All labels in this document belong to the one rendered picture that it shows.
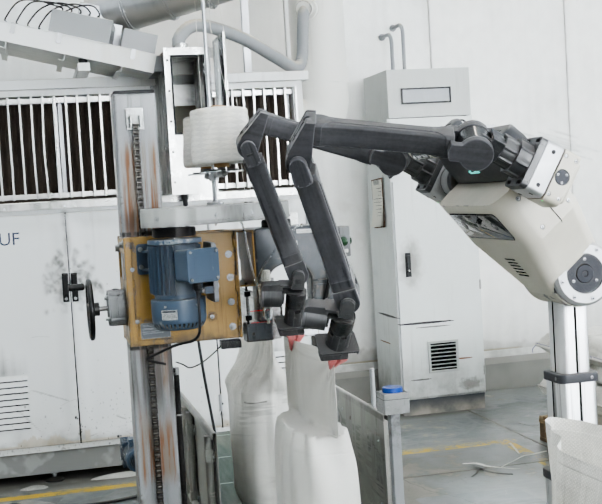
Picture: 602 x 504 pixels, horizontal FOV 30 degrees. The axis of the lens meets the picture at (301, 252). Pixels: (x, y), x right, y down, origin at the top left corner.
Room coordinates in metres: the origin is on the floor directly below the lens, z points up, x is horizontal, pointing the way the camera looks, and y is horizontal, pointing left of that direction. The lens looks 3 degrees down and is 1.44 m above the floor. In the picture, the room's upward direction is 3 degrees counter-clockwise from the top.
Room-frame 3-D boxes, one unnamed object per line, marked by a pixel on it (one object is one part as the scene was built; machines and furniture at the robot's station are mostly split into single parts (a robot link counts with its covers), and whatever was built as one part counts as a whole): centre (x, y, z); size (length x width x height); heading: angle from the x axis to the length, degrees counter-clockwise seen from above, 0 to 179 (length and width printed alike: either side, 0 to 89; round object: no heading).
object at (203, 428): (3.83, 0.41, 0.54); 1.05 x 0.02 x 0.41; 13
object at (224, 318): (3.34, 0.37, 1.18); 0.34 x 0.25 x 0.31; 103
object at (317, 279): (3.46, 0.05, 1.21); 0.30 x 0.25 x 0.30; 13
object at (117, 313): (3.28, 0.55, 1.14); 0.11 x 0.06 x 0.11; 13
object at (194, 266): (3.02, 0.28, 1.25); 0.10 x 0.08 x 0.12; 128
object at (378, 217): (7.22, -0.50, 1.34); 0.24 x 0.04 x 0.32; 13
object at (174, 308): (3.10, 0.35, 1.21); 0.15 x 0.15 x 0.25
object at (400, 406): (3.27, -0.24, 0.81); 0.08 x 0.08 x 0.06; 13
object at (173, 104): (5.73, 0.55, 1.82); 0.51 x 0.27 x 0.71; 13
